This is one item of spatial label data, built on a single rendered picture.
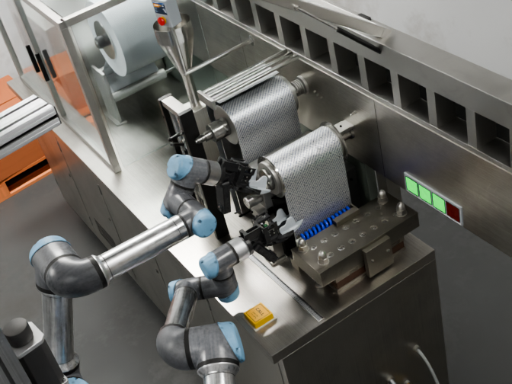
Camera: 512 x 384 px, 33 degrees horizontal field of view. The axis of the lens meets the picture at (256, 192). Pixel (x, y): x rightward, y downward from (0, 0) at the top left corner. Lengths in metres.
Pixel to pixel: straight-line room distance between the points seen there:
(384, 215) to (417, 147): 0.36
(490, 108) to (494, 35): 1.62
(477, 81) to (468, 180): 0.32
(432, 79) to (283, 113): 0.69
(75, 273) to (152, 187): 1.18
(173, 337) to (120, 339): 1.81
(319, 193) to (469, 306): 1.34
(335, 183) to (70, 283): 0.96
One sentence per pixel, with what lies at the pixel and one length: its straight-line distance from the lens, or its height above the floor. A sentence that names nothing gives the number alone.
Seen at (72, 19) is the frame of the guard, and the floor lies 1.59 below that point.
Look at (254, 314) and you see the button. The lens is 2.74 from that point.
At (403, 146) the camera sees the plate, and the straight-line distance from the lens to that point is 2.62.
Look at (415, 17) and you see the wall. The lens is 4.09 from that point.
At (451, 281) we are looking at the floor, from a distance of 4.04.
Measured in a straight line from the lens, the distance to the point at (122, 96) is 3.48.
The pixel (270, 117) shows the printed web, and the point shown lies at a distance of 2.85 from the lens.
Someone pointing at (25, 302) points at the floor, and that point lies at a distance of 4.62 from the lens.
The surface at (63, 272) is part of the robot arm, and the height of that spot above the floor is 1.43.
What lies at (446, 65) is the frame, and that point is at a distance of 2.33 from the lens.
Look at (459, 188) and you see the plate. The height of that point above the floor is 1.28.
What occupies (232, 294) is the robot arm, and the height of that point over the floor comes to 0.99.
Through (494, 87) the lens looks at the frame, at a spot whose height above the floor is 1.65.
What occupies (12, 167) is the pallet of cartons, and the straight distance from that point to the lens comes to 5.36.
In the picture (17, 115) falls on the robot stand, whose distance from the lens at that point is 1.81.
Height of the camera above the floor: 2.85
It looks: 37 degrees down
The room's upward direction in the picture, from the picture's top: 15 degrees counter-clockwise
